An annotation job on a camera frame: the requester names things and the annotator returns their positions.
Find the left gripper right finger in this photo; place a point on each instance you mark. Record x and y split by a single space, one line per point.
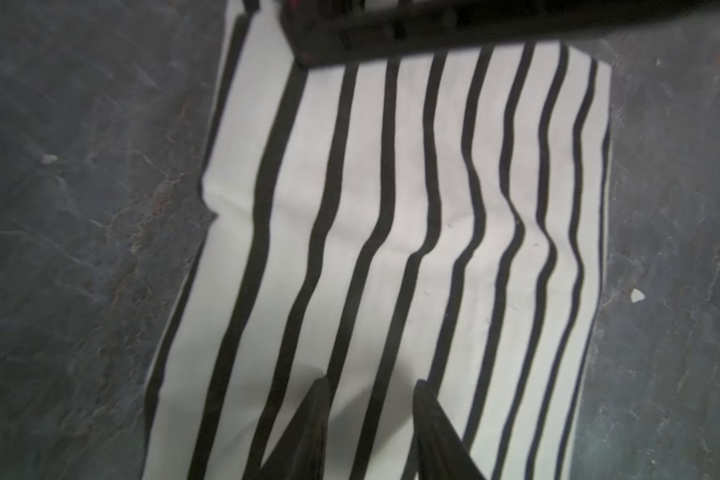
440 451

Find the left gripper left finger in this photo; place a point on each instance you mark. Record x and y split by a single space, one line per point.
301 451

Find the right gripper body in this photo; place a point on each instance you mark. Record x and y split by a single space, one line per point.
323 33

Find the black white striped tank top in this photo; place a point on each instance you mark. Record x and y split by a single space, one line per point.
439 218

